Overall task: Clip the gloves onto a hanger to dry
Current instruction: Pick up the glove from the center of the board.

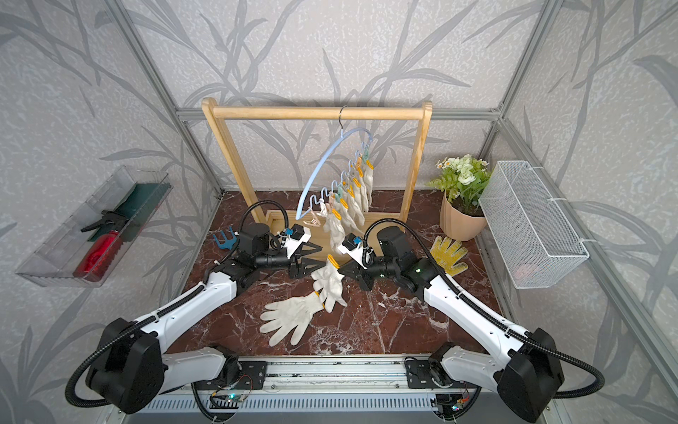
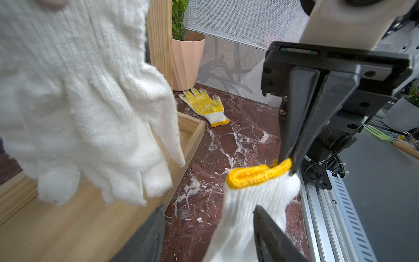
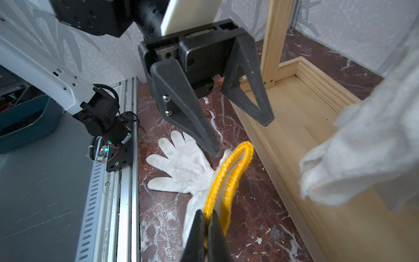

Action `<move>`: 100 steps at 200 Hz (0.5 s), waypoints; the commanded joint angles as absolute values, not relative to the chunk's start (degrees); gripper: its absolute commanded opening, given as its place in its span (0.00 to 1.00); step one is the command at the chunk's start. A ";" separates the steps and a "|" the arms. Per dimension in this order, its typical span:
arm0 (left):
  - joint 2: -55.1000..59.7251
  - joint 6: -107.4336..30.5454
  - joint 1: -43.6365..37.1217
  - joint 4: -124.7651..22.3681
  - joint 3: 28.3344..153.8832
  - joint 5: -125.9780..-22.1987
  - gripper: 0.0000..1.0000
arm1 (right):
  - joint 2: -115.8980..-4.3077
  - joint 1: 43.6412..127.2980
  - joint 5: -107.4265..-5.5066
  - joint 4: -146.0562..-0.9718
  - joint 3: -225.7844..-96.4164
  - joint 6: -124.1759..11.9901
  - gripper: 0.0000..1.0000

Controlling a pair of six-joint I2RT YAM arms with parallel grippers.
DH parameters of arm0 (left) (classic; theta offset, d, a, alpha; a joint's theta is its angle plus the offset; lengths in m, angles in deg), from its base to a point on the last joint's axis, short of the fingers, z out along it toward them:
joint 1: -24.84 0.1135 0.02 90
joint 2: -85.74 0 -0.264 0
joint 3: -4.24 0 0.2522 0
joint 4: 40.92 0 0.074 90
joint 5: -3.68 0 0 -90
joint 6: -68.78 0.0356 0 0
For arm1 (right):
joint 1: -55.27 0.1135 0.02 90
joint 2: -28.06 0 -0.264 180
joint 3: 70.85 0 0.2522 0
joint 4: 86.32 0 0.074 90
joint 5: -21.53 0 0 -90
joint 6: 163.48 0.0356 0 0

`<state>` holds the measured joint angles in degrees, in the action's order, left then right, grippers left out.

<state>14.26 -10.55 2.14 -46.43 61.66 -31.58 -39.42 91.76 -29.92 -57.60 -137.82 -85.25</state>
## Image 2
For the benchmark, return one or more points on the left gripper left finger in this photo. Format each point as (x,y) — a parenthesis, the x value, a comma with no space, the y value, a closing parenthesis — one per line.
(146,244)

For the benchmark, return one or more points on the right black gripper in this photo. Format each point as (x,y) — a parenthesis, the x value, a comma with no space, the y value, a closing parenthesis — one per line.
(327,92)

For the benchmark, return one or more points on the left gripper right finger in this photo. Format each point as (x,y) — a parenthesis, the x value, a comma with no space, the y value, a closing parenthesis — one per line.
(272,244)

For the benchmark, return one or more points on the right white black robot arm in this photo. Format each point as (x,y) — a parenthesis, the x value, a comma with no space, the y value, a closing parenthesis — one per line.
(330,154)

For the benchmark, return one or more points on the wooden hanging rack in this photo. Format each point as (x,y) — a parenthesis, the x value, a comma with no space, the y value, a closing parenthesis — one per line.
(108,196)

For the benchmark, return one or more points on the white glove under pile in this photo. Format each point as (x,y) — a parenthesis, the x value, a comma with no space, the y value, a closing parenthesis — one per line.
(272,187)

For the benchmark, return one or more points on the yellow patterned glove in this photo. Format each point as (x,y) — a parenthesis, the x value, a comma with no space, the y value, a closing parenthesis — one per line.
(203,105)

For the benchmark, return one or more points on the potted white flower plant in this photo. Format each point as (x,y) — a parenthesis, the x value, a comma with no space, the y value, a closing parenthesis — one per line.
(187,49)

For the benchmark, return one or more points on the aluminium front rail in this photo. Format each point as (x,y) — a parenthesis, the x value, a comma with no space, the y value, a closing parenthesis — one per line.
(333,228)

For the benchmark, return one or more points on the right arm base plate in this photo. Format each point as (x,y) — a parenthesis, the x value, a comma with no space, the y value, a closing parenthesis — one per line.
(315,174)

